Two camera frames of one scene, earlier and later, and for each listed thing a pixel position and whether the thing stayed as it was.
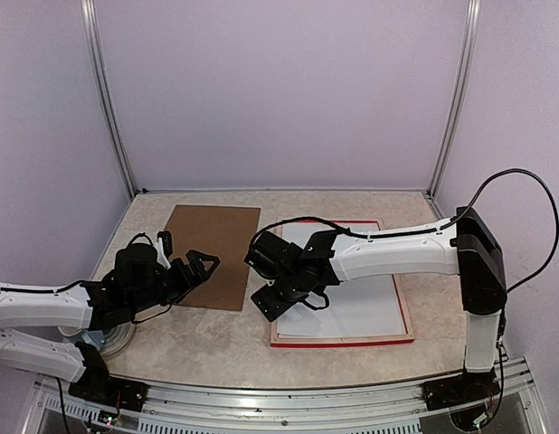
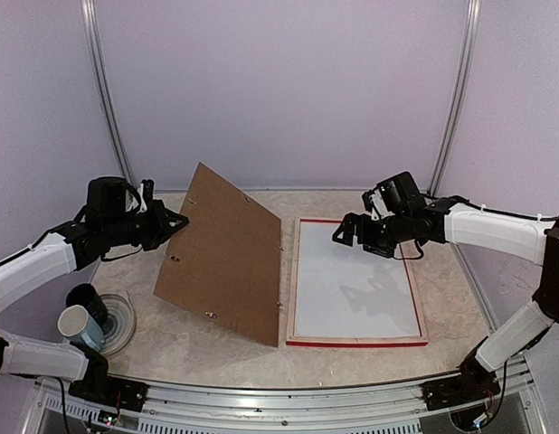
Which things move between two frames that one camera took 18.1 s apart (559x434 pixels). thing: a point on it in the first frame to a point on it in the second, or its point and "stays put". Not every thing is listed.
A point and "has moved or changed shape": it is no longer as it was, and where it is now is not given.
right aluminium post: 462,89 stays put
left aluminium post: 89,14 stays put
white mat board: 357,306 has moved or changed shape
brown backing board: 228,232 has moved or changed shape
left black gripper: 188,282 to 159,215
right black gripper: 270,307 to 349,223
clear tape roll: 118,339 stays put
